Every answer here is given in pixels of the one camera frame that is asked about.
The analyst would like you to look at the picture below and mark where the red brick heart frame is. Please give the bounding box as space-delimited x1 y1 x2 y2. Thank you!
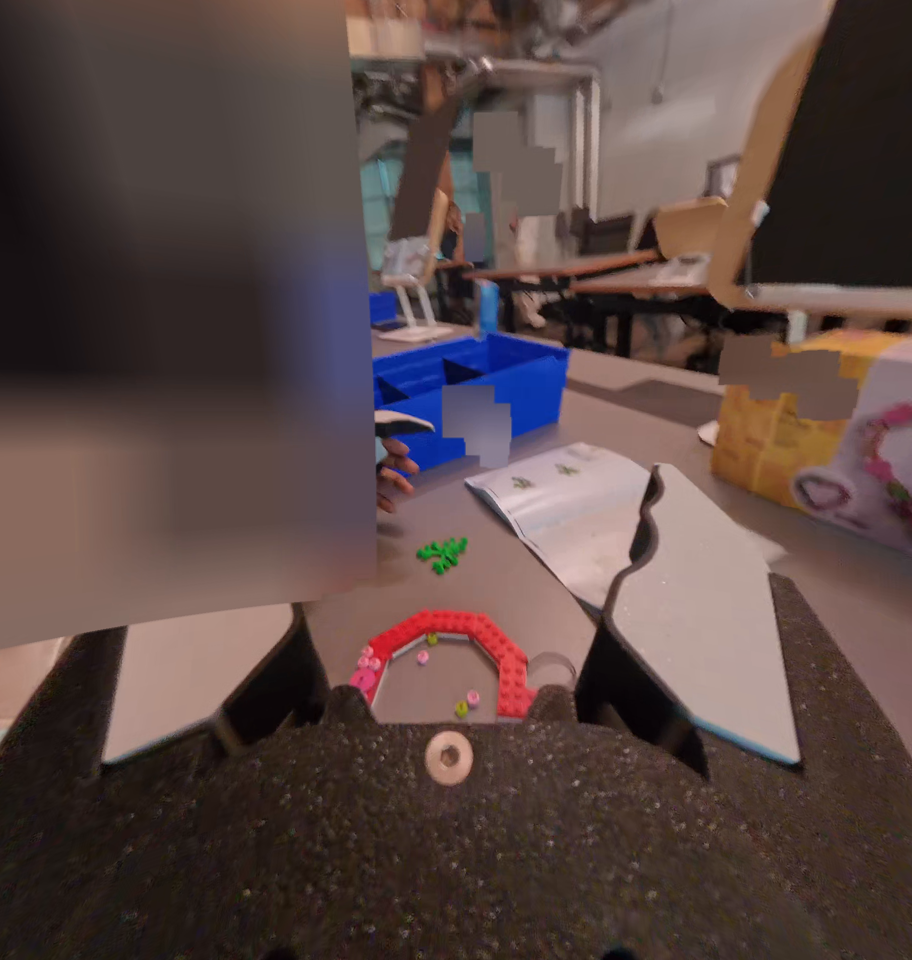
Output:
348 609 538 725

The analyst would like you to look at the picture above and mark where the blue divided plastic bin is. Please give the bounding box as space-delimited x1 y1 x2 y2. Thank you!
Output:
373 333 569 470

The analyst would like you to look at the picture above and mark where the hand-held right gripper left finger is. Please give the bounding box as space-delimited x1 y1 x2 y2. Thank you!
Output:
102 602 331 766

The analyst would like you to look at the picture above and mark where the metal ventilation duct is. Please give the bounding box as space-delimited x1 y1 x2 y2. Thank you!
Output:
471 56 603 222

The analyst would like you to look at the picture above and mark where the grey desk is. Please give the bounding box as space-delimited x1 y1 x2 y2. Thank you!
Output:
372 318 487 361
298 346 912 796

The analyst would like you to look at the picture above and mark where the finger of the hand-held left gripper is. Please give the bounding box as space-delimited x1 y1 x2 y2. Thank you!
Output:
373 409 436 438

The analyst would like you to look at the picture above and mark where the person's beige clothing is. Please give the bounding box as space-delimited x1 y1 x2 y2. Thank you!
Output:
0 637 70 760

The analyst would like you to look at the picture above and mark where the yellow and lilac product box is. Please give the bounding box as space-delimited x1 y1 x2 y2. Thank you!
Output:
709 330 912 565

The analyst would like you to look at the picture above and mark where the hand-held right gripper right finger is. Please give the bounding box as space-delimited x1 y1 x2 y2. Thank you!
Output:
576 462 803 780

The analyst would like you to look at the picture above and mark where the white instruction booklet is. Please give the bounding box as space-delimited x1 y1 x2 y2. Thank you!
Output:
465 442 655 616

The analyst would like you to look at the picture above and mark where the black elastic cord loop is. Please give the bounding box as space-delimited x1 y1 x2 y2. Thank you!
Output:
527 651 578 687

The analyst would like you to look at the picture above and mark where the person's left hand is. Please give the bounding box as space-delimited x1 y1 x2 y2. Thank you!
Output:
377 437 421 516

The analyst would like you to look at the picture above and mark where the plywood panel on white stand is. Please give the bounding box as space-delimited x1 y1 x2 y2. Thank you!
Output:
654 196 729 290
696 0 912 445
381 97 464 344

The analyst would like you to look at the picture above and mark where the wooden table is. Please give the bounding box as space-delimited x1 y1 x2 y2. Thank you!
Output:
568 262 715 297
463 249 661 285

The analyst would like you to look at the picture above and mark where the green leaf piece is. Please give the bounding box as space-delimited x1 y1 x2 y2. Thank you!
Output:
417 536 469 576

